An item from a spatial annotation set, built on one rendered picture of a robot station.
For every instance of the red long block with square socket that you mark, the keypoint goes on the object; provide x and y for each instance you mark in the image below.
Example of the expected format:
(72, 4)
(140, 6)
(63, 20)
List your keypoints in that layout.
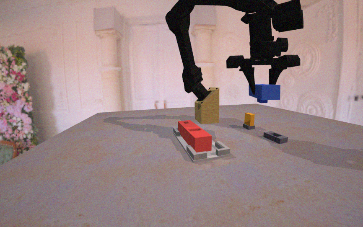
(195, 136)

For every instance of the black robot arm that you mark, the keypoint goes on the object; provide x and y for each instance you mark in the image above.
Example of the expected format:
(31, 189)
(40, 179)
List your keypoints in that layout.
(285, 17)

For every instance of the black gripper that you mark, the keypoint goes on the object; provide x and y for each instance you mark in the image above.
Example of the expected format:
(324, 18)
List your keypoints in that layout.
(277, 64)

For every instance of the blue rectangular block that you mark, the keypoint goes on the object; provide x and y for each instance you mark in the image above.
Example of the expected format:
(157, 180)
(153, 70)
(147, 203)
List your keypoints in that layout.
(264, 92)

